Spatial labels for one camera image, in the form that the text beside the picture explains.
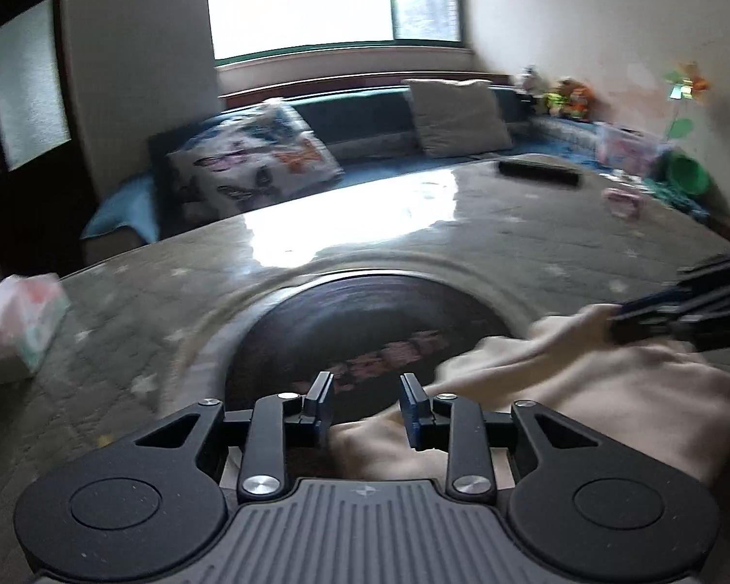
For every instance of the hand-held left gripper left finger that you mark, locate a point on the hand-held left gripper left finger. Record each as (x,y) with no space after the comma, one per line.
(321,403)

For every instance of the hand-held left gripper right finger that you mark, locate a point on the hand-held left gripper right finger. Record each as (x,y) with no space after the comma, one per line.
(412,409)

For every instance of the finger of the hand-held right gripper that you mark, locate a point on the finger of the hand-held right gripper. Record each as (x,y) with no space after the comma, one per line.
(693,327)
(705,292)

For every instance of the beige garment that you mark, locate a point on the beige garment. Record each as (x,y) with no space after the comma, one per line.
(584,395)

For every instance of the black round turntable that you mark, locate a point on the black round turntable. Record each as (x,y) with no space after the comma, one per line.
(365,316)

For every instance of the green plastic bucket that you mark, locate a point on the green plastic bucket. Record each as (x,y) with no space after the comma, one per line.
(687,173)

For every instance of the clear plastic storage box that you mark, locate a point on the clear plastic storage box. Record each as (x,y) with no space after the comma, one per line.
(629,149)

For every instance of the colourful pinwheel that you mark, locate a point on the colourful pinwheel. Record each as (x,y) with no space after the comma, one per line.
(684,88)

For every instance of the black remote control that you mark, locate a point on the black remote control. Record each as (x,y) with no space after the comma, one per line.
(538,171)

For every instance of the orange plush toy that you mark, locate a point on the orange plush toy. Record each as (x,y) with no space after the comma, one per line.
(575,96)

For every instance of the green yellow plush toy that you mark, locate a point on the green yellow plush toy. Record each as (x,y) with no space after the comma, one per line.
(555,103)

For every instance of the butterfly print pillow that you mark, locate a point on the butterfly print pillow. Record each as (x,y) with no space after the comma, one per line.
(249,158)

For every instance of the black and white plush toy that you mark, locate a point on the black and white plush toy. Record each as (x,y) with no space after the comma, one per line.
(529,80)

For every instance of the light blue cloth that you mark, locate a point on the light blue cloth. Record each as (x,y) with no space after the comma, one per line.
(121,210)

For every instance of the dark teal sofa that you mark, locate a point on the dark teal sofa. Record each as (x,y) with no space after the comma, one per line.
(365,121)

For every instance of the grey pillow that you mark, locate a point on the grey pillow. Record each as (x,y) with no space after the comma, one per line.
(459,115)

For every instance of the white tissue box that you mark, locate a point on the white tissue box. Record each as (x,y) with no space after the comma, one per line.
(27,322)

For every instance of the dark wooden door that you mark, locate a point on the dark wooden door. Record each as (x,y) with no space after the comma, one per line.
(30,152)

